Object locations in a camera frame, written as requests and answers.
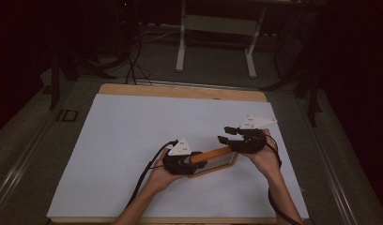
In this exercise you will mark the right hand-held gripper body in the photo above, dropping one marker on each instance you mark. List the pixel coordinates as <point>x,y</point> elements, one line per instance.
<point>250,140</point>

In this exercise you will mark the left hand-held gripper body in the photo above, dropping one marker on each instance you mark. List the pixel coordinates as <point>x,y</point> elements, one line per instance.
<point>178,162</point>

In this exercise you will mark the person's left hand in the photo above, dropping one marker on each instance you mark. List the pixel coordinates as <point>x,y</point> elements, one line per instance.
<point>163,179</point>

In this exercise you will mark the person's right hand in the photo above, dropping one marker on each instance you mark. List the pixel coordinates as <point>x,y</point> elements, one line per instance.
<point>268,159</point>

